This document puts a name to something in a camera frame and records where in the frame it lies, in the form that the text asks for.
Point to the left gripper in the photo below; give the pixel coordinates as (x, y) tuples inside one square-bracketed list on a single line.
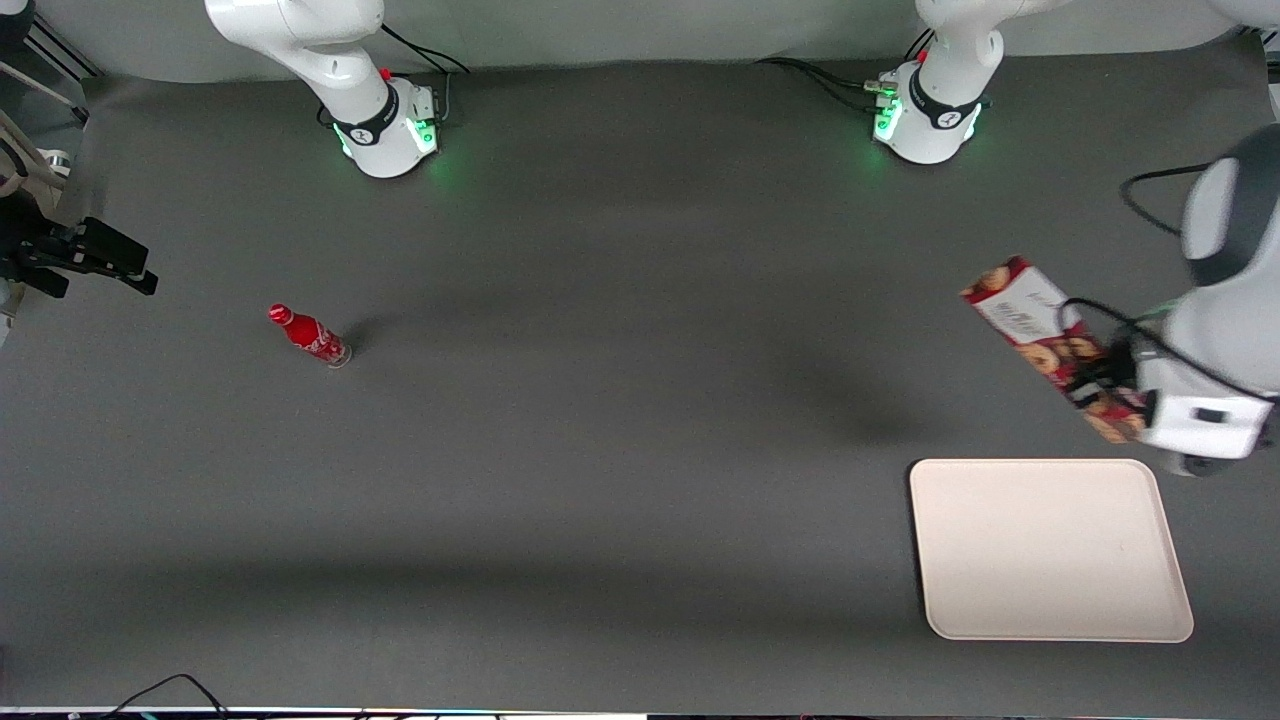
[(1113, 375)]

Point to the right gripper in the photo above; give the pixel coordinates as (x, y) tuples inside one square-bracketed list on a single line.
[(32, 247)]

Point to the red cookie box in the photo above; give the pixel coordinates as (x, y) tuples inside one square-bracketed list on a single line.
[(1020, 310)]

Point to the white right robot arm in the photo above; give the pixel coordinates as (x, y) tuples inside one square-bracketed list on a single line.
[(330, 60)]

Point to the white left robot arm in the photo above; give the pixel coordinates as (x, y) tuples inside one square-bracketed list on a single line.
[(1230, 300)]

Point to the cream plastic tray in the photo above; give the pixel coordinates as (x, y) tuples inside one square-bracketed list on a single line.
[(1050, 550)]

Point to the silver round knob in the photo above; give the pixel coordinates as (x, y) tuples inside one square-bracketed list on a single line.
[(55, 162)]

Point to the red cola bottle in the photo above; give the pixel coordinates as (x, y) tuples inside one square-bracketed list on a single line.
[(310, 337)]

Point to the black metal frame rail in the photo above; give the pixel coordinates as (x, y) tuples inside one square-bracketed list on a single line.
[(60, 60)]

